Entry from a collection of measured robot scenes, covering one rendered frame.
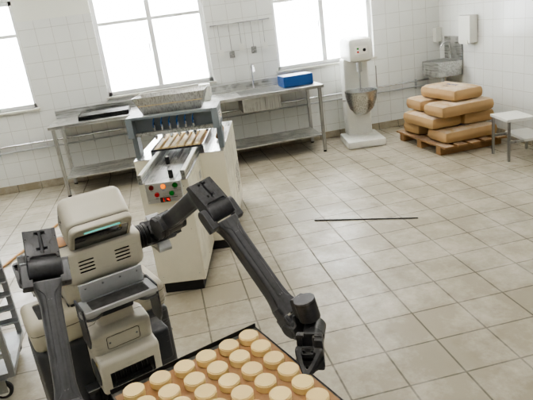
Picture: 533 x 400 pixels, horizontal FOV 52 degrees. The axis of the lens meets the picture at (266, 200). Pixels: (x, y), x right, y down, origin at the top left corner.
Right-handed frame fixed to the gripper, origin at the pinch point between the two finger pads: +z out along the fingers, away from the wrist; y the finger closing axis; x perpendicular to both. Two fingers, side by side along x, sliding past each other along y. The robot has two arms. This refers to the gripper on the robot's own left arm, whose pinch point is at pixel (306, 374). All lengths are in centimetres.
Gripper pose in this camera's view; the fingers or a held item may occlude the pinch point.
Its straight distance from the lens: 133.2
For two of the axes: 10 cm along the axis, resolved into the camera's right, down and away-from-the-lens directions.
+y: 1.2, 9.3, 3.5
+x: -9.8, 0.4, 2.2
